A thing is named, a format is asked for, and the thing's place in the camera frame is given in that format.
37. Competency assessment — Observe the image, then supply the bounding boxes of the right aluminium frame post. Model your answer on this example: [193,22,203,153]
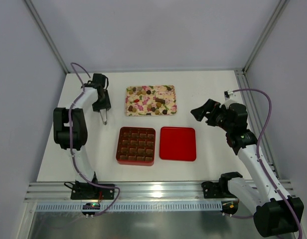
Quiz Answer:
[242,0,290,74]

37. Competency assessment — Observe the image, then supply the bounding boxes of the aluminium right side rail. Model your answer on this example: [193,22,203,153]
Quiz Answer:
[234,69,280,179]

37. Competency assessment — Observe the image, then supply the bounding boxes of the slotted grey cable duct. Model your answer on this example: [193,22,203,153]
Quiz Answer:
[35,200,222,212]

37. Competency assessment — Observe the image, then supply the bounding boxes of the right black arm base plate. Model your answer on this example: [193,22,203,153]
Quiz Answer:
[201,181,236,199]

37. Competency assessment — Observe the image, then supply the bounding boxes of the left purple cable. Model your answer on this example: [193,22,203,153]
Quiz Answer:
[63,62,121,216]

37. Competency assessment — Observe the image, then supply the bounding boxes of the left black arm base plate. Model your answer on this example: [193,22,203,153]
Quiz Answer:
[64,181,115,200]

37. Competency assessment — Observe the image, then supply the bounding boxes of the red box lid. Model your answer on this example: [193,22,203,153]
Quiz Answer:
[159,126,197,162]

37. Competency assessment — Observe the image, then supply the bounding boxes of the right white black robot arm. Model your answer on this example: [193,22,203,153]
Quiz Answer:
[191,99,304,238]

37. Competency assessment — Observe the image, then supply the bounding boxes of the aluminium frame post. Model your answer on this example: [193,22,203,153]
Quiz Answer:
[23,0,69,74]
[242,0,290,74]

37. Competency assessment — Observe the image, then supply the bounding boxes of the left aluminium frame post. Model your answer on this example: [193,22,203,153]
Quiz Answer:
[23,0,69,74]

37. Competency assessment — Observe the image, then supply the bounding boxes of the aluminium rail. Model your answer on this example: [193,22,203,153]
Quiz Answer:
[234,69,280,179]
[24,180,294,202]

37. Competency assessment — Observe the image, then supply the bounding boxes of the red chocolate box with insert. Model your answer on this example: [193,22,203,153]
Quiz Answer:
[116,126,156,166]

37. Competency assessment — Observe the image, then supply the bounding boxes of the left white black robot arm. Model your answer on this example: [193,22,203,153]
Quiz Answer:
[53,73,115,200]

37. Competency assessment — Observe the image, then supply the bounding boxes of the floral rectangular tray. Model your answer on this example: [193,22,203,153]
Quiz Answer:
[125,85,177,117]

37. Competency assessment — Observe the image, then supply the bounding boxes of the metal tongs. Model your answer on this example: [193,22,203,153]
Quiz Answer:
[100,109,108,125]

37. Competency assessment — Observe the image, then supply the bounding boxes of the aluminium front rail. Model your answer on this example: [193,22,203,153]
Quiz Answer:
[24,180,294,202]

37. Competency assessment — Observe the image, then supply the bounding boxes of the dark rectangular chocolate bar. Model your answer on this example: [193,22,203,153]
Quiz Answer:
[155,98,165,104]

